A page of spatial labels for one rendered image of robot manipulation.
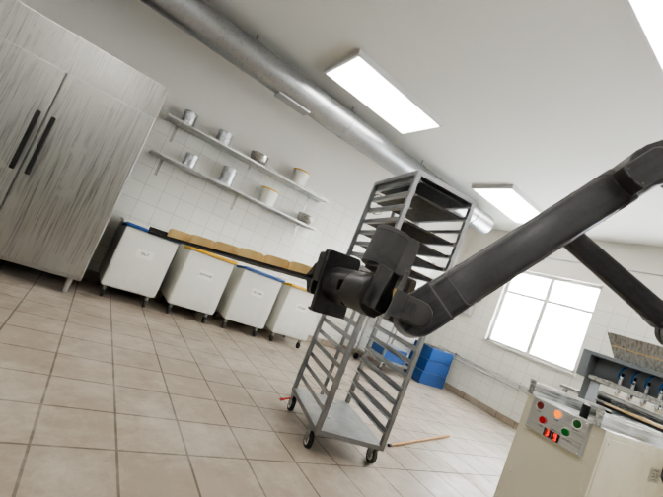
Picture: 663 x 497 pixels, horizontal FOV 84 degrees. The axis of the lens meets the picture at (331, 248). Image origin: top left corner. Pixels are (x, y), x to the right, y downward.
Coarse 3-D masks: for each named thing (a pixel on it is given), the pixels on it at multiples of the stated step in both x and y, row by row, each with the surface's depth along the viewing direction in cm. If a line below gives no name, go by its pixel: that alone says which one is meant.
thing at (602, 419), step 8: (600, 416) 148; (608, 416) 148; (616, 416) 156; (600, 424) 147; (608, 424) 149; (616, 424) 151; (624, 424) 154; (632, 424) 157; (616, 432) 152; (624, 432) 155; (632, 432) 158; (640, 432) 161; (648, 432) 165; (656, 432) 168; (640, 440) 162; (648, 440) 165; (656, 440) 169
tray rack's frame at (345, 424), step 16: (400, 176) 250; (448, 192) 247; (368, 208) 285; (416, 224) 299; (352, 240) 283; (320, 320) 277; (336, 352) 284; (368, 352) 291; (304, 368) 275; (352, 384) 289; (304, 400) 253; (336, 400) 282; (336, 416) 249; (352, 416) 261; (336, 432) 222; (352, 432) 232; (368, 432) 243
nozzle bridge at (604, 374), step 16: (592, 352) 222; (592, 368) 225; (608, 368) 220; (640, 368) 200; (592, 384) 228; (608, 384) 213; (624, 384) 211; (640, 384) 205; (656, 384) 199; (592, 400) 230; (656, 400) 193
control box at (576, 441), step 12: (552, 408) 163; (528, 420) 169; (552, 420) 161; (564, 420) 157; (540, 432) 163; (552, 432) 159; (576, 432) 152; (588, 432) 150; (564, 444) 154; (576, 444) 151
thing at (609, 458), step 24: (528, 408) 174; (528, 432) 170; (600, 432) 148; (528, 456) 166; (552, 456) 159; (576, 456) 152; (600, 456) 147; (624, 456) 155; (648, 456) 164; (504, 480) 171; (528, 480) 163; (552, 480) 155; (576, 480) 148; (600, 480) 148; (624, 480) 157; (648, 480) 167
